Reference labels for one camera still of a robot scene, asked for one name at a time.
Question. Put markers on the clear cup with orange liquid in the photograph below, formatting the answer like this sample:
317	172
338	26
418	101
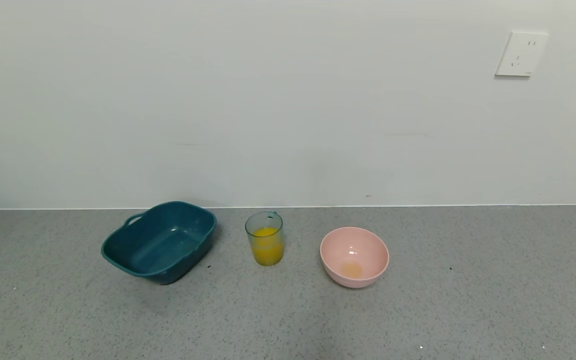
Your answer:
267	247

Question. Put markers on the white wall socket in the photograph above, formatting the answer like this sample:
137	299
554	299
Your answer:
521	54

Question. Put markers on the teal plastic basin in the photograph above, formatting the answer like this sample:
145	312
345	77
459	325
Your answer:
163	245

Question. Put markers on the pink bowl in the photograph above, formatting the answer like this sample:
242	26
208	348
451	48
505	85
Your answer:
354	257

